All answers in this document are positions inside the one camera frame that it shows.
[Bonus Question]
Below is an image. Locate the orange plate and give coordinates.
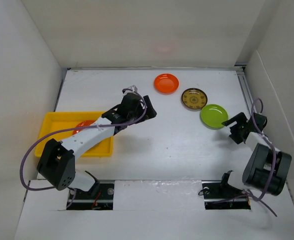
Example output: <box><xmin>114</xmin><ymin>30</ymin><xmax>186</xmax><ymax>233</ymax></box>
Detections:
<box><xmin>72</xmin><ymin>120</ymin><xmax>95</xmax><ymax>135</ymax></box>
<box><xmin>153</xmin><ymin>73</ymin><xmax>180</xmax><ymax>95</ymax></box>

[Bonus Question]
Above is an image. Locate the green plate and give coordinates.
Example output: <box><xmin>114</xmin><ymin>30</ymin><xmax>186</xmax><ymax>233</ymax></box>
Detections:
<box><xmin>200</xmin><ymin>104</ymin><xmax>229</xmax><ymax>129</ymax></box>

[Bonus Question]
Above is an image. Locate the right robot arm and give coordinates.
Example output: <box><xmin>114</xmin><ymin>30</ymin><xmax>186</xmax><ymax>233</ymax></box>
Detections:
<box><xmin>222</xmin><ymin>112</ymin><xmax>292</xmax><ymax>196</ymax></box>

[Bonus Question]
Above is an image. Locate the right aluminium rail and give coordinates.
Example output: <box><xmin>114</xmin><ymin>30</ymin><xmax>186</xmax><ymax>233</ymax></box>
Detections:
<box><xmin>235</xmin><ymin>65</ymin><xmax>254</xmax><ymax>115</ymax></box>

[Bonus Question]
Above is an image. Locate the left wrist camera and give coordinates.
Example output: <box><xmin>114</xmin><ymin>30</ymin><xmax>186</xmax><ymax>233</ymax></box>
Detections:
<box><xmin>122</xmin><ymin>85</ymin><xmax>138</xmax><ymax>96</ymax></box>

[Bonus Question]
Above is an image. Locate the yellow patterned plate rear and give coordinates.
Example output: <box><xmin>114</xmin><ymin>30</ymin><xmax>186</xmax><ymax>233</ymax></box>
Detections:
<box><xmin>181</xmin><ymin>88</ymin><xmax>208</xmax><ymax>111</ymax></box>

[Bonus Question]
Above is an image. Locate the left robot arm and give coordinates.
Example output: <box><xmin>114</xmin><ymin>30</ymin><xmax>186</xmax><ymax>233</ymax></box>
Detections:
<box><xmin>37</xmin><ymin>88</ymin><xmax>157</xmax><ymax>199</ymax></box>

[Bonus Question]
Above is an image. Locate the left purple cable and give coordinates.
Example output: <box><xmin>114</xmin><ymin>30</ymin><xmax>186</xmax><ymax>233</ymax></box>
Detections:
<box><xmin>20</xmin><ymin>84</ymin><xmax>148</xmax><ymax>208</ymax></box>

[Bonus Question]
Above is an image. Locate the left base mount slot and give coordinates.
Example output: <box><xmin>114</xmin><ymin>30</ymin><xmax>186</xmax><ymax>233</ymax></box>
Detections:
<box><xmin>66</xmin><ymin>181</ymin><xmax>115</xmax><ymax>211</ymax></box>

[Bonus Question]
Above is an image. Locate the yellow plastic bin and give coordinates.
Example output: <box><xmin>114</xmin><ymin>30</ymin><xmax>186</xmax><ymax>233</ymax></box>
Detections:
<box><xmin>34</xmin><ymin>111</ymin><xmax>114</xmax><ymax>157</ymax></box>

